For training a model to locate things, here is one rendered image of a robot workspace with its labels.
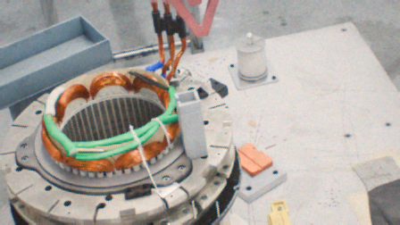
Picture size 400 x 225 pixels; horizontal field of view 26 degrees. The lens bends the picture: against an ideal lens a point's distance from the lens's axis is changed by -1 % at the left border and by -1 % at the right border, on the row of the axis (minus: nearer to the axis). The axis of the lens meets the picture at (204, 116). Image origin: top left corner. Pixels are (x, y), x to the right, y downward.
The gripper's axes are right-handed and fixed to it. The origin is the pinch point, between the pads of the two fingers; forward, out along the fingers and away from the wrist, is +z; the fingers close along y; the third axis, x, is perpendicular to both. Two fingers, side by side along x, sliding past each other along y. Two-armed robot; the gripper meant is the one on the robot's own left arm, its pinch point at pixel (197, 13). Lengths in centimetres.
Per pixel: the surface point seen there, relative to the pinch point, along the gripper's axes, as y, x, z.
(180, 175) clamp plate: -2.5, 5.7, 20.6
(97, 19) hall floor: 232, 37, 109
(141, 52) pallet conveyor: 180, 19, 100
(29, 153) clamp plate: 6.5, 25.6, 19.1
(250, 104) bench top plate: 54, -8, 48
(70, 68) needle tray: 34.4, 21.6, 22.6
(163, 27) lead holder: 15.5, 4.7, 8.8
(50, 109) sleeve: 7.2, 21.2, 13.4
